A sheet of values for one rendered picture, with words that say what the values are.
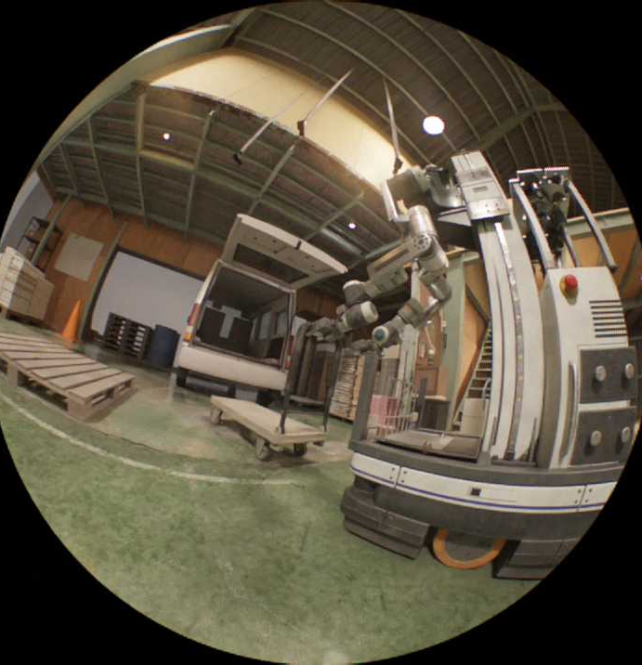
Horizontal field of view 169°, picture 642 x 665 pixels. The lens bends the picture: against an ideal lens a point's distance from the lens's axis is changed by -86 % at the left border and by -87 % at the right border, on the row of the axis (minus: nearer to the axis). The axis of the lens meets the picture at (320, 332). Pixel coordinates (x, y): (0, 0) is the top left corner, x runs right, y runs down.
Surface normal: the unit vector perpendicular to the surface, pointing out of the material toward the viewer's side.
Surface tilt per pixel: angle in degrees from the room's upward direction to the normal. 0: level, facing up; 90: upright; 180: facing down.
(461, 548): 90
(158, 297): 90
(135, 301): 90
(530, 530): 90
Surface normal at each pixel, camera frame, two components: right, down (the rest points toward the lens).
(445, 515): -0.67, -0.30
